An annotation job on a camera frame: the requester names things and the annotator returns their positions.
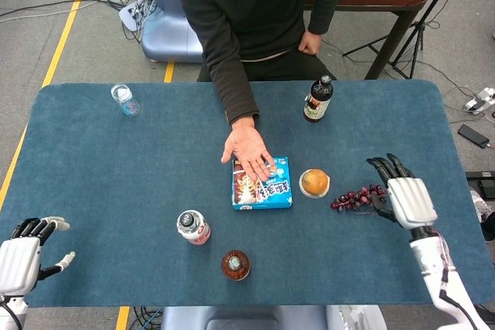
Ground person torso dark sweater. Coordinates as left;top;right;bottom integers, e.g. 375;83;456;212
173;0;351;83

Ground grey blue robot chest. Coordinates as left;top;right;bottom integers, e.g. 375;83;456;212
160;304;387;330

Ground person left hand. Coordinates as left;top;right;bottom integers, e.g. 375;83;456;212
297;31;323;56

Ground black flat box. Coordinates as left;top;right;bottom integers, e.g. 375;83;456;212
466;170;495;192

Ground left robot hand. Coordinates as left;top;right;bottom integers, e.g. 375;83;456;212
0;216;77;296

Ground black tripod stand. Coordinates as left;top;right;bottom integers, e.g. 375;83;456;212
342;0;469;80

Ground white power strip with plugs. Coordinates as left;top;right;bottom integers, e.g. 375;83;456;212
118;0;162;32

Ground black smartphone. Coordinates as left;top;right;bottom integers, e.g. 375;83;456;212
458;124;491;149

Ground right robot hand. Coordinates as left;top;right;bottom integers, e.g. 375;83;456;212
366;153;439;230

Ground yellow jelly cup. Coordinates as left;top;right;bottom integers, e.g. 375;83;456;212
298;168;332;199

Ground pink white drink bottle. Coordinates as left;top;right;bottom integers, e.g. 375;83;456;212
176;209;212;246

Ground clear plastic water bottle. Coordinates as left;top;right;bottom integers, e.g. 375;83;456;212
110;83;141;117

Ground person right forearm dark sleeve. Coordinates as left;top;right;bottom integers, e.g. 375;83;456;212
199;36;260;126

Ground blue snack box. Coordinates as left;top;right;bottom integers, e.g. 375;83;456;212
230;156;294;211

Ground blue felt table cloth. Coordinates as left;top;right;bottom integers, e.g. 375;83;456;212
0;79;490;308

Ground dark red jar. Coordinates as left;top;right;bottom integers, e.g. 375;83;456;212
220;249;251;282

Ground person right hand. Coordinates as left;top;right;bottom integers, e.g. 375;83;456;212
220;115;276;183

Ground purple grape bunch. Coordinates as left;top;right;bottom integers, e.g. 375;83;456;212
330;184;389;215

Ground light blue robot base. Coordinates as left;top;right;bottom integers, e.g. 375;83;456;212
139;0;204;63

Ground dark drink bottle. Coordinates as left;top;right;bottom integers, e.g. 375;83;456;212
302;74;334;124

